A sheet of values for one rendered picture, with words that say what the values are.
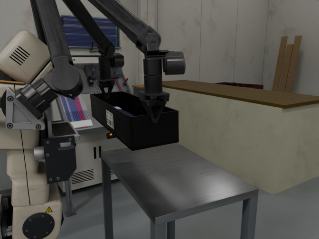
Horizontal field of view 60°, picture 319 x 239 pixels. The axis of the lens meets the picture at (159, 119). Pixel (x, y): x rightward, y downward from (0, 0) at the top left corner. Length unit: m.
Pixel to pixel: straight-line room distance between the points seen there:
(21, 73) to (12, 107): 0.17
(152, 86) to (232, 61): 6.78
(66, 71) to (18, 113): 0.17
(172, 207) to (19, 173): 0.54
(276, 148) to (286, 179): 0.40
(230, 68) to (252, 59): 0.88
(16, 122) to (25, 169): 0.27
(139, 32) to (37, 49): 0.33
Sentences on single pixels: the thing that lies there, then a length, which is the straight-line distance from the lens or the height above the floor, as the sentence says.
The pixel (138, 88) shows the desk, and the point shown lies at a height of 0.70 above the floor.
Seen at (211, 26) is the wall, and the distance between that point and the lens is 7.06.
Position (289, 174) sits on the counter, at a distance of 3.08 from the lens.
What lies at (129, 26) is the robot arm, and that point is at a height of 1.40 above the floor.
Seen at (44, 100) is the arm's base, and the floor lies 1.19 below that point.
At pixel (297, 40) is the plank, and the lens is 7.74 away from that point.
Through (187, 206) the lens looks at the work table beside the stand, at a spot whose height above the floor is 0.80.
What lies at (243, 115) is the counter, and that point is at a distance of 2.98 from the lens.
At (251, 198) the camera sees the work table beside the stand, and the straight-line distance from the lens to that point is 1.18.
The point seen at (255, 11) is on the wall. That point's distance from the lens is 8.24.
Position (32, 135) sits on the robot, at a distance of 1.03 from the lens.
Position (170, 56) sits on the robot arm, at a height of 1.31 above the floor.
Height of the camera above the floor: 1.31
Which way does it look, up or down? 13 degrees down
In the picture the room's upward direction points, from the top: straight up
